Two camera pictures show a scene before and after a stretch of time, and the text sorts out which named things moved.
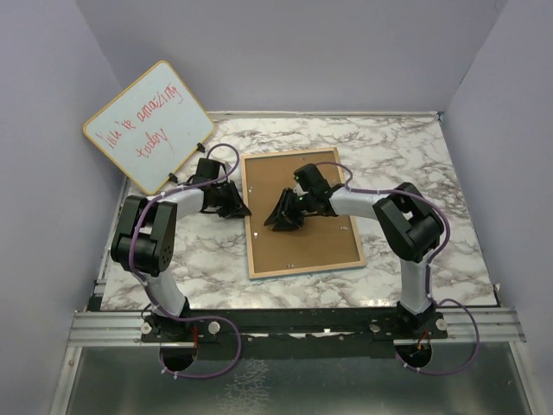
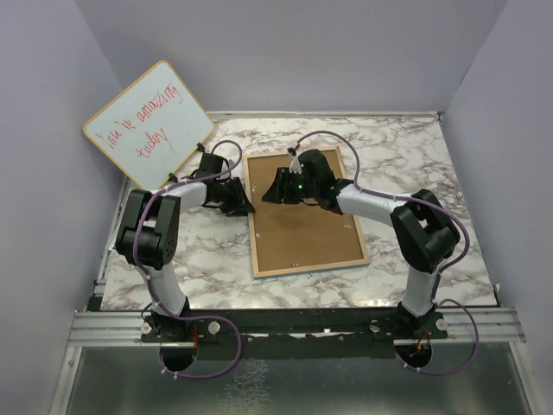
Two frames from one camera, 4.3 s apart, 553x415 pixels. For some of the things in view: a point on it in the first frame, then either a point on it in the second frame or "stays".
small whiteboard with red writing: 151,128 stays
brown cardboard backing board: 320,240 stays
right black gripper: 289,223 to 279,190
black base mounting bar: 295,332 stays
